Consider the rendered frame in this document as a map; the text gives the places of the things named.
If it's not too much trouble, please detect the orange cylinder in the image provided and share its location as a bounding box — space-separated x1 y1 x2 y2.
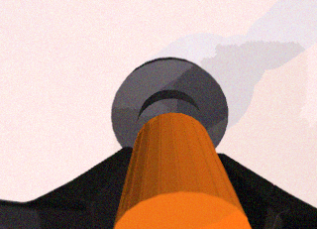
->
114 112 251 229

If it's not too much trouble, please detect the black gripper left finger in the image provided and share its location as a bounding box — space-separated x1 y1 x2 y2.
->
0 147 133 229

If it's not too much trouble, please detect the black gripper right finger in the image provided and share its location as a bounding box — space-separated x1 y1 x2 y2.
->
217 153 317 229

